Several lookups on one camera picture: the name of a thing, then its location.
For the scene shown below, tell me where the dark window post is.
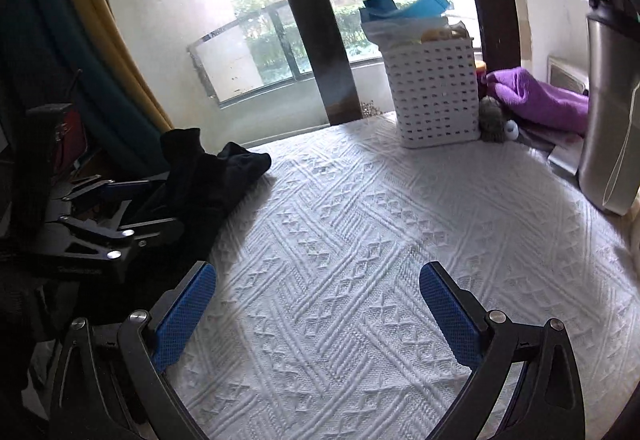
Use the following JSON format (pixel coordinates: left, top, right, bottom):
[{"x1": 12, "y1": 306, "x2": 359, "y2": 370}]
[{"x1": 260, "y1": 0, "x2": 364, "y2": 127}]

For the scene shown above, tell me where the teal curtain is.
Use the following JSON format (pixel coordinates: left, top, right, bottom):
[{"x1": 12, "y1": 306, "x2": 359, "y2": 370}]
[{"x1": 0, "y1": 0, "x2": 168, "y2": 183}]

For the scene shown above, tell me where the silver metal bin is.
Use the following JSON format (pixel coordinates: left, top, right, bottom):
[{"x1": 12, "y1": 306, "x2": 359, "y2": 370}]
[{"x1": 576, "y1": 0, "x2": 640, "y2": 217}]

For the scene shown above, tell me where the white wall unit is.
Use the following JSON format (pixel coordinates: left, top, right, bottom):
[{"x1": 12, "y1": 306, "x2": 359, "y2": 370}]
[{"x1": 546, "y1": 55, "x2": 591, "y2": 97}]

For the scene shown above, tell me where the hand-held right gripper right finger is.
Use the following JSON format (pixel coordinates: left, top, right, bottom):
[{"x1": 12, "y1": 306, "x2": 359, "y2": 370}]
[{"x1": 419, "y1": 261, "x2": 586, "y2": 440}]

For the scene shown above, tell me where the blue plastic item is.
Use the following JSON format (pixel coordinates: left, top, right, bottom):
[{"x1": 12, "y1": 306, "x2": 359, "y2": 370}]
[{"x1": 359, "y1": 0, "x2": 454, "y2": 24}]

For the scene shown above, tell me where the black shirt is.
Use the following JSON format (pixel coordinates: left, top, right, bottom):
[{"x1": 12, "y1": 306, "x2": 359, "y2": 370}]
[{"x1": 107, "y1": 127, "x2": 274, "y2": 271}]

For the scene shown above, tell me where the balcony railing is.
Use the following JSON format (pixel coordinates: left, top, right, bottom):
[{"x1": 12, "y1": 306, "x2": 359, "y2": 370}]
[{"x1": 186, "y1": 0, "x2": 472, "y2": 107}]

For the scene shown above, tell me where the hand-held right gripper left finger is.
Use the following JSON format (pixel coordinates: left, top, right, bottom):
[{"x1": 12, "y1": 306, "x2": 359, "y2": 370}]
[{"x1": 48, "y1": 261, "x2": 217, "y2": 440}]

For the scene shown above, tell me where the grey stuffed toy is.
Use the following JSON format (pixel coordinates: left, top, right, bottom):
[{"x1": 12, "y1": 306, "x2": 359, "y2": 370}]
[{"x1": 477, "y1": 95, "x2": 509, "y2": 144}]

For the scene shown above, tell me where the white plastic bag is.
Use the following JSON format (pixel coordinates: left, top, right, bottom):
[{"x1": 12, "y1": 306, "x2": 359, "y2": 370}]
[{"x1": 361, "y1": 16, "x2": 472, "y2": 47}]

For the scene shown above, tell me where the red and yellow jar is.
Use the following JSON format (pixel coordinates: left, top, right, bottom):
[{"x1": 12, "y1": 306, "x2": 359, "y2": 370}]
[{"x1": 473, "y1": 61, "x2": 489, "y2": 99}]

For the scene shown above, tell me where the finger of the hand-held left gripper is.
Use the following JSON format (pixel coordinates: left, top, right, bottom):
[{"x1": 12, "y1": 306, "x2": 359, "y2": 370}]
[
  {"x1": 61, "y1": 171, "x2": 172, "y2": 207},
  {"x1": 37, "y1": 214, "x2": 186, "y2": 285}
]

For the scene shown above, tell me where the white textured bedspread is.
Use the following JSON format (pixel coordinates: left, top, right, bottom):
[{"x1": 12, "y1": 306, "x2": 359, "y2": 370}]
[{"x1": 165, "y1": 111, "x2": 640, "y2": 440}]

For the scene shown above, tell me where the yellow curtain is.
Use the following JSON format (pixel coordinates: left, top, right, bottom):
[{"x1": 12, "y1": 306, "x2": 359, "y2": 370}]
[{"x1": 52, "y1": 0, "x2": 174, "y2": 132}]

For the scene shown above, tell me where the white plastic basket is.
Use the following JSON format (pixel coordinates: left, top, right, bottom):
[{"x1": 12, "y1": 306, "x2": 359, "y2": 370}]
[{"x1": 380, "y1": 37, "x2": 484, "y2": 150}]

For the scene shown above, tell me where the purple blanket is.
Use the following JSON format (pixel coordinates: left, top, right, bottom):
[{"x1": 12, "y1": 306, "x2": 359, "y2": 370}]
[{"x1": 485, "y1": 66, "x2": 591, "y2": 137}]

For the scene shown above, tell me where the red box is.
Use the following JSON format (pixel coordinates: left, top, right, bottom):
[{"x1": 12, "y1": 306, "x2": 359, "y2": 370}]
[{"x1": 56, "y1": 106, "x2": 95, "y2": 173}]

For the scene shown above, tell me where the stack of papers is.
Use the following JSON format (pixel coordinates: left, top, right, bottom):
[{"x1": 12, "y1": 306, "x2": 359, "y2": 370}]
[{"x1": 516, "y1": 121, "x2": 587, "y2": 172}]

